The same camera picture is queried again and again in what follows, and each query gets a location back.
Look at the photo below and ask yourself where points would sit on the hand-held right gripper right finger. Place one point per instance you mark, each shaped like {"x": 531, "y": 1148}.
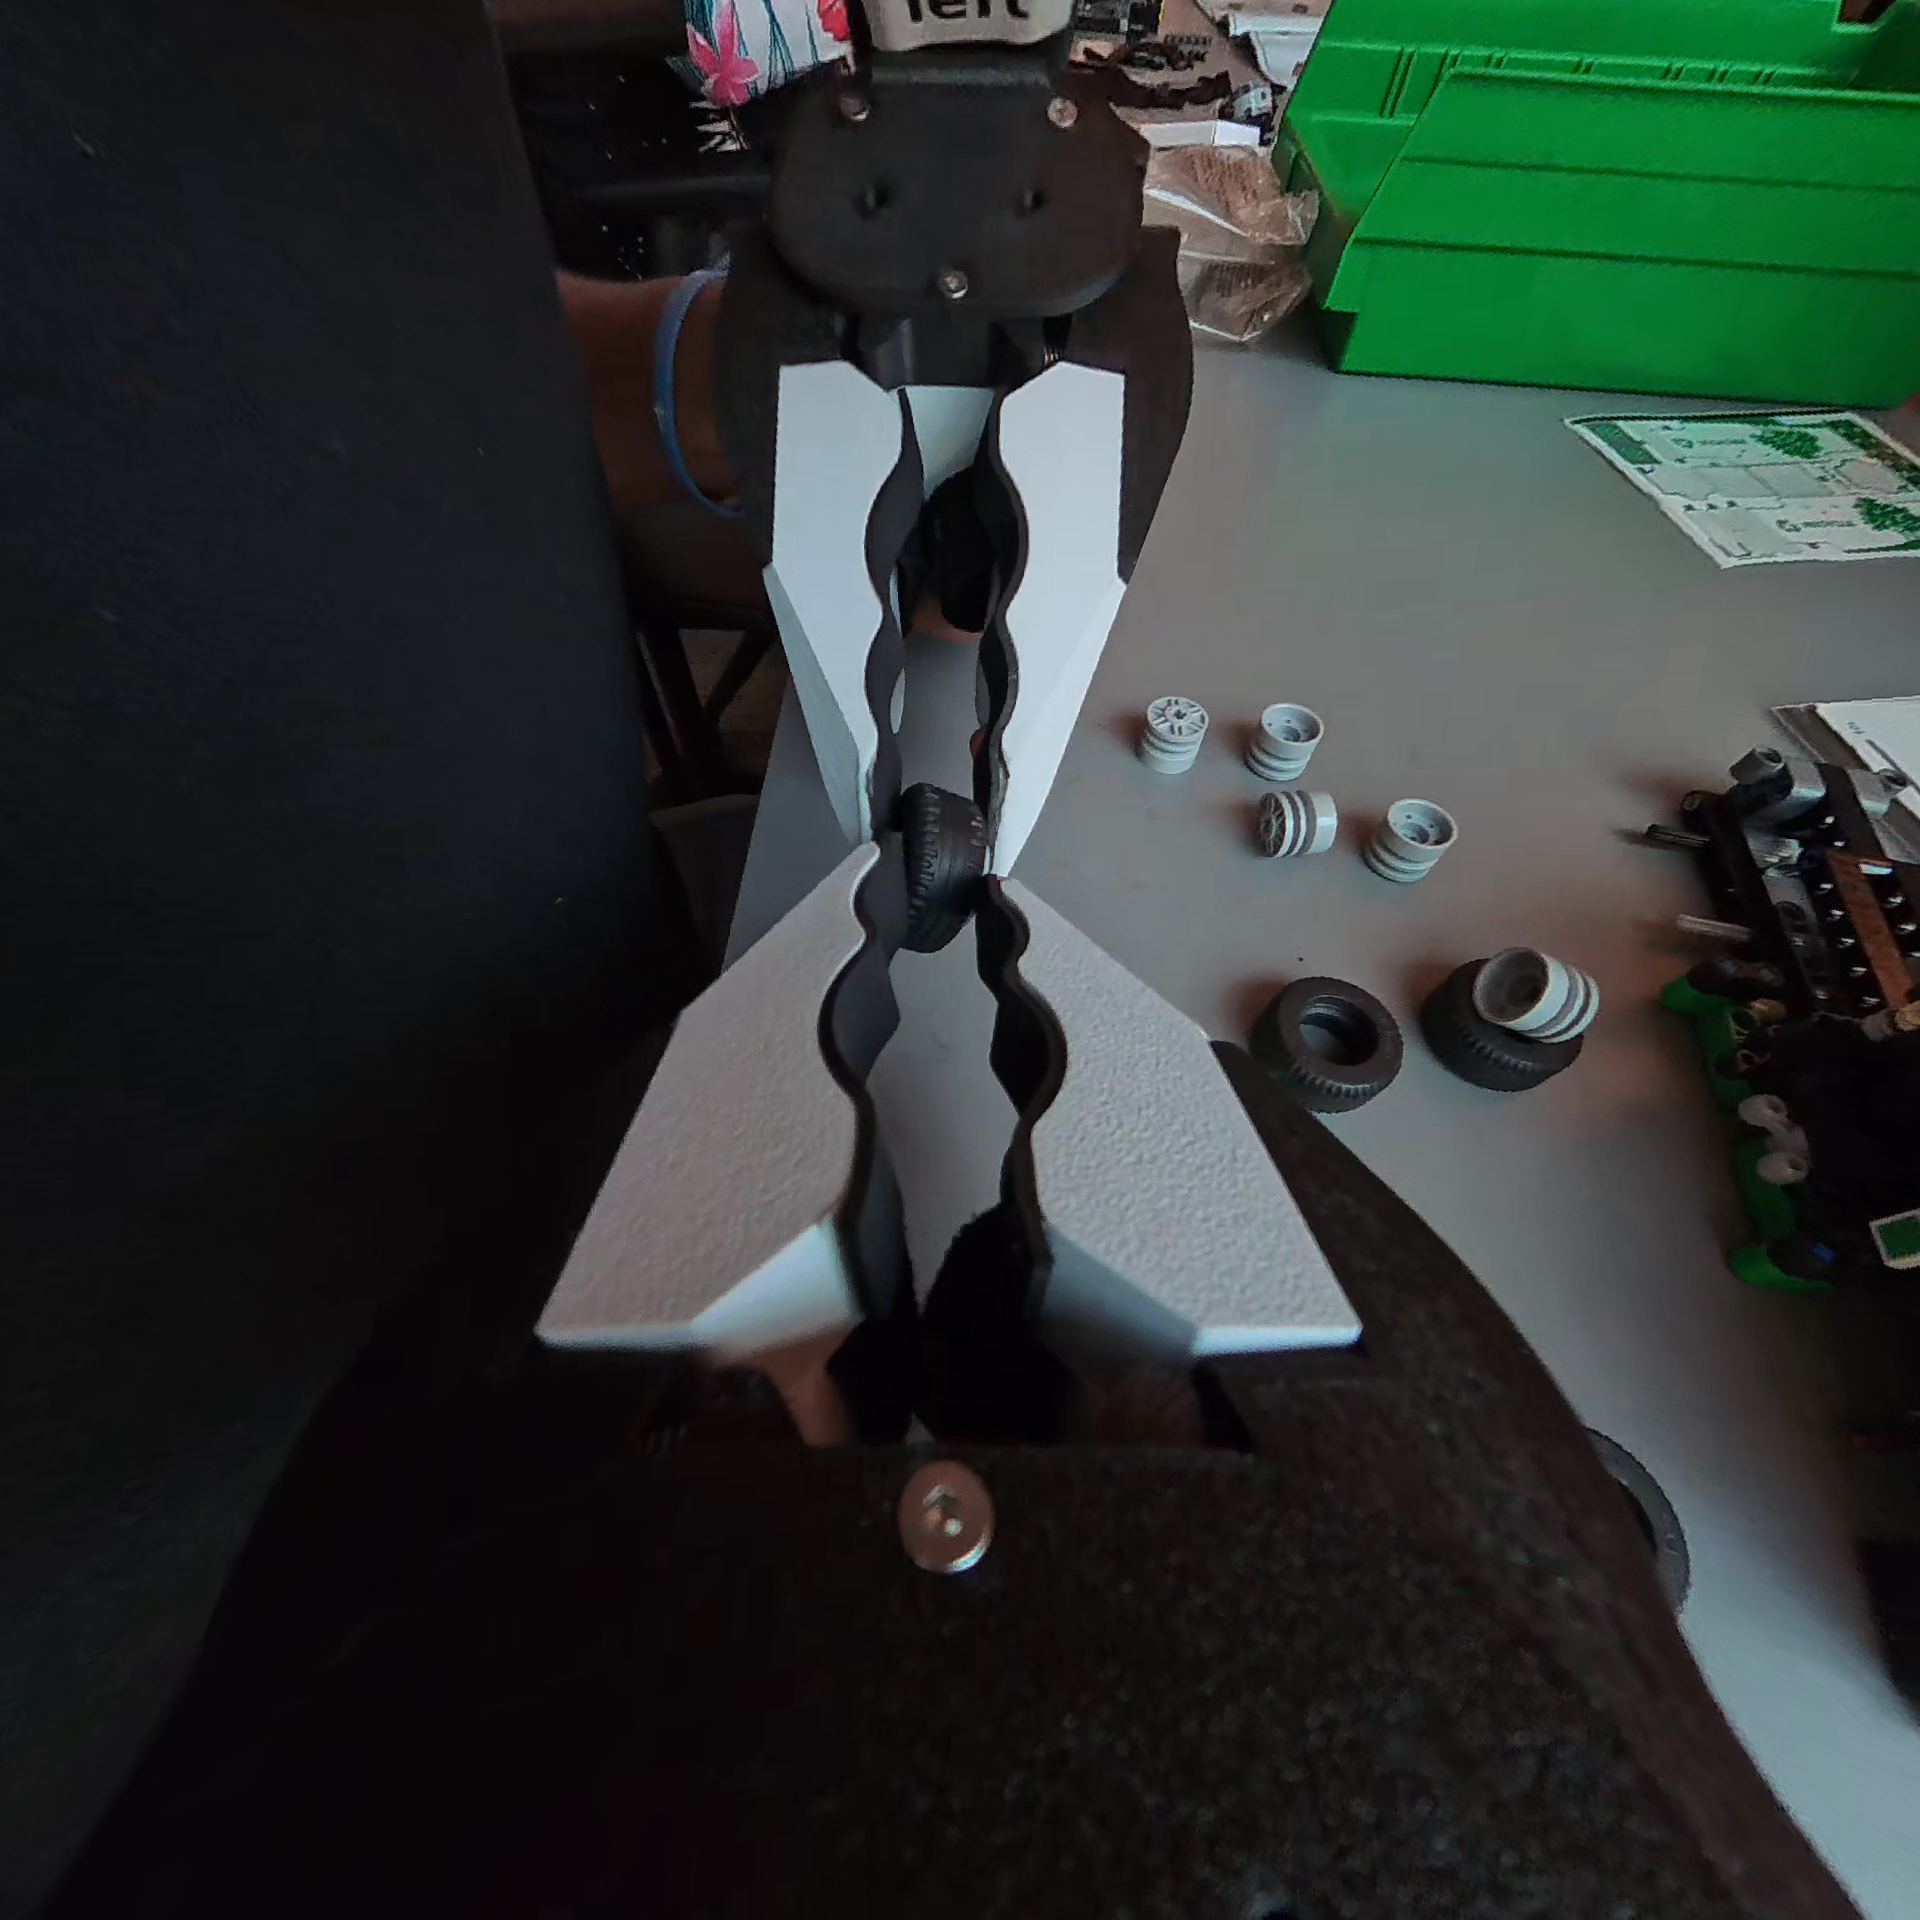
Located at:
{"x": 1171, "y": 1169}

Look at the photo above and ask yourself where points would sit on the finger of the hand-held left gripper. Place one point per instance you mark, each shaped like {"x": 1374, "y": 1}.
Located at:
{"x": 823, "y": 523}
{"x": 1074, "y": 523}

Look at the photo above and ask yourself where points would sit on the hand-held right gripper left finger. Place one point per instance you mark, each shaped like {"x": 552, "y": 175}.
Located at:
{"x": 750, "y": 1139}

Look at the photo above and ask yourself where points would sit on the black rubber lego tyre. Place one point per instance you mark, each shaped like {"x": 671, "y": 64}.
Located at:
{"x": 941, "y": 862}
{"x": 1492, "y": 1075}
{"x": 1328, "y": 1050}

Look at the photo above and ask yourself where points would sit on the person's left forearm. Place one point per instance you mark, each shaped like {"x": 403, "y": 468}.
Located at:
{"x": 623, "y": 392}

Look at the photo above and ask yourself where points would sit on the grey lego wheel rim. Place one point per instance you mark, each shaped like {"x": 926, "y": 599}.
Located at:
{"x": 1300, "y": 824}
{"x": 1412, "y": 846}
{"x": 1283, "y": 745}
{"x": 1164, "y": 736}
{"x": 1542, "y": 997}

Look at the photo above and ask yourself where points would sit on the scattered small lego pieces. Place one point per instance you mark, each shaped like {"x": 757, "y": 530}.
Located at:
{"x": 1184, "y": 63}

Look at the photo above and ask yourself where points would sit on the lego truck model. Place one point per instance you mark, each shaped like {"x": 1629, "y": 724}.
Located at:
{"x": 1817, "y": 972}

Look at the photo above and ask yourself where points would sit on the lego instruction booklet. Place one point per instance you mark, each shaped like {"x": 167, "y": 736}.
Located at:
{"x": 1852, "y": 736}

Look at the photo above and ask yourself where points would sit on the blue wristband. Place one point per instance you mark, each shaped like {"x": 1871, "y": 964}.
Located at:
{"x": 667, "y": 375}

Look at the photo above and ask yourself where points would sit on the floral sleeve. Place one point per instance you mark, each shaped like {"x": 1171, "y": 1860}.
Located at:
{"x": 750, "y": 45}

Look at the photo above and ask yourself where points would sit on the clear plastic bag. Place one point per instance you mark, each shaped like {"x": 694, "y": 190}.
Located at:
{"x": 1232, "y": 228}

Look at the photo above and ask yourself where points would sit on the person's dark clothing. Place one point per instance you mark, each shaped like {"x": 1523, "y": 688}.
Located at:
{"x": 297, "y": 748}

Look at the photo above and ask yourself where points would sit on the green plastic bin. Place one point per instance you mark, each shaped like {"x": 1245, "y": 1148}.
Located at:
{"x": 1620, "y": 300}
{"x": 1499, "y": 28}

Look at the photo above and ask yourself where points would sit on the green white sticker sheet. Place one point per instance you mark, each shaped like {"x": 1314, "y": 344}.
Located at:
{"x": 1758, "y": 488}

